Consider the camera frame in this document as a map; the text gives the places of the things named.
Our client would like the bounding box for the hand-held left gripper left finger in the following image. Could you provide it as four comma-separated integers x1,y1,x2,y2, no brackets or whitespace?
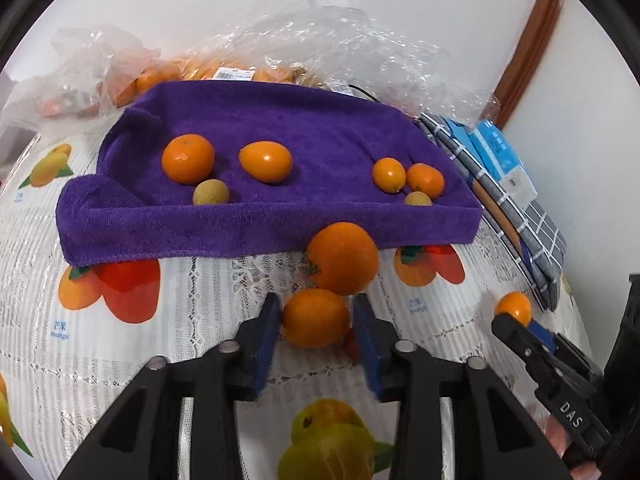
65,292,282,480

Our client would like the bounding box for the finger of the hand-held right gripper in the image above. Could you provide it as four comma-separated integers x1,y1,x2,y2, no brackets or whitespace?
525,320,603,391
491,312,613,453

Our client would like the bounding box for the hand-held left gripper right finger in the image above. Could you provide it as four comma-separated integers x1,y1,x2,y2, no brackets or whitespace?
352,294,563,480

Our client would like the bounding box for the small red fruit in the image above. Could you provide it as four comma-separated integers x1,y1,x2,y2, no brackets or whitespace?
342,329,362,361

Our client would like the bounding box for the small green-yellow fruit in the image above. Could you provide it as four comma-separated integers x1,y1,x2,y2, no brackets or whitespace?
193,179,230,207

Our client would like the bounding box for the oval orange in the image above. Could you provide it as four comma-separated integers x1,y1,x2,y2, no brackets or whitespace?
238,141,293,184

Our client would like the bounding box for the purple towel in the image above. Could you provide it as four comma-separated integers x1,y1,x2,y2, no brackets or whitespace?
55,80,483,267

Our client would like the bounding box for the person's right hand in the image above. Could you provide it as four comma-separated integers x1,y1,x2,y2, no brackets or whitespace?
542,417,603,480

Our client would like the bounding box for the fruit print tablecloth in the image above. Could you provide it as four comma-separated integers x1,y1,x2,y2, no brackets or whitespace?
0,125,601,480

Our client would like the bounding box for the grey checked cloth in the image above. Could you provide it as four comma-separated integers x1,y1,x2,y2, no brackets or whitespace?
417,112,568,311

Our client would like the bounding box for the blue tissue box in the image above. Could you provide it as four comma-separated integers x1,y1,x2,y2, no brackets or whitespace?
470,120,538,206

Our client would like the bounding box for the blue packet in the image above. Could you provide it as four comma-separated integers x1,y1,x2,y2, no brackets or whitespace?
442,119,473,153

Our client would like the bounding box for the crumpled clear plastic bag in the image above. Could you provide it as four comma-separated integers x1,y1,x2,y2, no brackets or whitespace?
380,55,501,123

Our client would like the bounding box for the clear plastic bag of oranges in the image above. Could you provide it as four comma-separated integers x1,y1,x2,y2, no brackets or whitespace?
105,0,451,111

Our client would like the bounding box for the thin black cable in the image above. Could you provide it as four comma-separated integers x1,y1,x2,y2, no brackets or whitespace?
345,84,396,106

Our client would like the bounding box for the brown wooden door frame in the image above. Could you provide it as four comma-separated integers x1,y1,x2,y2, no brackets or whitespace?
492,0,566,126

